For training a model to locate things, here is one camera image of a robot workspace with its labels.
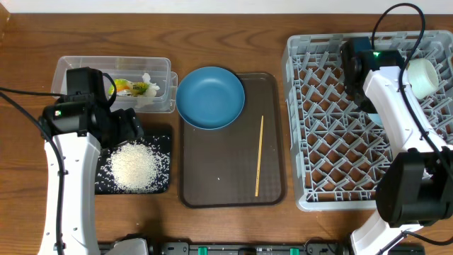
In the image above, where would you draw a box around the yellow green snack wrapper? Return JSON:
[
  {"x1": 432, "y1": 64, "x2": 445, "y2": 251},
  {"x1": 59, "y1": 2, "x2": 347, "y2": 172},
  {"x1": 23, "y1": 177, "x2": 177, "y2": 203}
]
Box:
[{"x1": 108, "y1": 79, "x2": 151, "y2": 97}]

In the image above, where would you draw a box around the white rice pile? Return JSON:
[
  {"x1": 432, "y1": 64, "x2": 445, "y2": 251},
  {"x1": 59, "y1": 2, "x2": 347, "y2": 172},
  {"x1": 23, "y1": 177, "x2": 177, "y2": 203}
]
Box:
[{"x1": 96, "y1": 140, "x2": 171, "y2": 194}]

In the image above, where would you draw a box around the white tissue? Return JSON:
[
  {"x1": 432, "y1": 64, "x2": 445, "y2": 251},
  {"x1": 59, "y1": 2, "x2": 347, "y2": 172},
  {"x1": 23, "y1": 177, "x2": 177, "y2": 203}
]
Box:
[{"x1": 136, "y1": 73, "x2": 160, "y2": 108}]

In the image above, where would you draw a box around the dark blue plate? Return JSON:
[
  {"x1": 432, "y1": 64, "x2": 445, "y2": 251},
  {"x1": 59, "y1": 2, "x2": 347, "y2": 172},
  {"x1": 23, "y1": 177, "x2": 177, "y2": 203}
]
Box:
[{"x1": 176, "y1": 67, "x2": 246, "y2": 130}]

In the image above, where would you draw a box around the wooden chopstick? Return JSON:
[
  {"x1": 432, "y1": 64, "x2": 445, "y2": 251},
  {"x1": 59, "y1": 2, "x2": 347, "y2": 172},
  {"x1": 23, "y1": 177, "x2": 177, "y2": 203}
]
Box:
[{"x1": 255, "y1": 115, "x2": 264, "y2": 197}]

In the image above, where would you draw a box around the light blue bowl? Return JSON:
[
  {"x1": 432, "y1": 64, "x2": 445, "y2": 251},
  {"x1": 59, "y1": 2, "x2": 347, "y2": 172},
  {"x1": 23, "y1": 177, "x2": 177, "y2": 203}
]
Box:
[{"x1": 367, "y1": 113, "x2": 383, "y2": 126}]

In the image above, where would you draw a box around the mint green bowl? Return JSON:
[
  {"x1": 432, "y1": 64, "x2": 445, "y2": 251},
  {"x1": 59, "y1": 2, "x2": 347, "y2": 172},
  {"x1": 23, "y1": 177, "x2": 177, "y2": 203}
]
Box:
[{"x1": 407, "y1": 58, "x2": 440, "y2": 100}]

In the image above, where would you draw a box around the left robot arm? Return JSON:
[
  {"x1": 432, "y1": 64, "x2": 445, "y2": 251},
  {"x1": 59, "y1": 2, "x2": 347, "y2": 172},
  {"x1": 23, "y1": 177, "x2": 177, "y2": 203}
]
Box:
[{"x1": 38, "y1": 67, "x2": 144, "y2": 254}]

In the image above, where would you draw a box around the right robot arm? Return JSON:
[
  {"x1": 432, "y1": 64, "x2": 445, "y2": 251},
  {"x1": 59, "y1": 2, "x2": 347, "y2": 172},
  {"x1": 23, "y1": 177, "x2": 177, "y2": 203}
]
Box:
[{"x1": 340, "y1": 37, "x2": 452, "y2": 254}]

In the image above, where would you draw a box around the clear plastic waste bin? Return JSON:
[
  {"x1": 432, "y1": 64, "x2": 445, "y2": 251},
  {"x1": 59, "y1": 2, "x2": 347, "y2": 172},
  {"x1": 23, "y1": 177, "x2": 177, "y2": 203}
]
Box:
[{"x1": 51, "y1": 56, "x2": 178, "y2": 113}]

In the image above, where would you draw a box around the grey dishwasher rack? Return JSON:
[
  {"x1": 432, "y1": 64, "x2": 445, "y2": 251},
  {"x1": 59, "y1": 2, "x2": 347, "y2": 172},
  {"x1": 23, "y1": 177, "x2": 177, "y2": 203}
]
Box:
[{"x1": 282, "y1": 30, "x2": 452, "y2": 212}]

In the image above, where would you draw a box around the black rectangular tray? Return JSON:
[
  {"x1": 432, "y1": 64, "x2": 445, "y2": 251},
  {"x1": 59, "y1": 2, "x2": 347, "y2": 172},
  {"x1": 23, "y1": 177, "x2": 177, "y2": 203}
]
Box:
[{"x1": 93, "y1": 123, "x2": 173, "y2": 196}]

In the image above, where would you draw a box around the brown serving tray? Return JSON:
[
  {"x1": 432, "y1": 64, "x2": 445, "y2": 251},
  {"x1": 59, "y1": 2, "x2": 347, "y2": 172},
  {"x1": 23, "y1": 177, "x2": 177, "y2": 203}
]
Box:
[{"x1": 179, "y1": 73, "x2": 287, "y2": 208}]

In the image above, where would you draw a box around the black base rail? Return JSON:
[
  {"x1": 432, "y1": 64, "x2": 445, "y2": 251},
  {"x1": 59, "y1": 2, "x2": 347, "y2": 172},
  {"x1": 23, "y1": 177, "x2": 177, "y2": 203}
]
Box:
[{"x1": 150, "y1": 242, "x2": 337, "y2": 255}]

